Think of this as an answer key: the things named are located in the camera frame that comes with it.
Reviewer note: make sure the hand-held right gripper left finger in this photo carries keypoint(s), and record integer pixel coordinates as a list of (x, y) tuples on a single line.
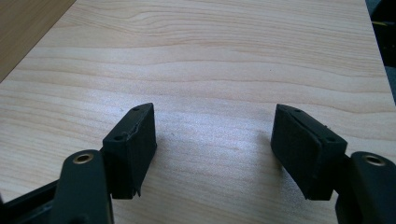
[(130, 155)]

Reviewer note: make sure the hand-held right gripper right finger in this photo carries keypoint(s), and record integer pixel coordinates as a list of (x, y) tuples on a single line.
[(305, 155)]

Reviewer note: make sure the black stand base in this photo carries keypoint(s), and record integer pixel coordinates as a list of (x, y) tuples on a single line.
[(386, 37)]

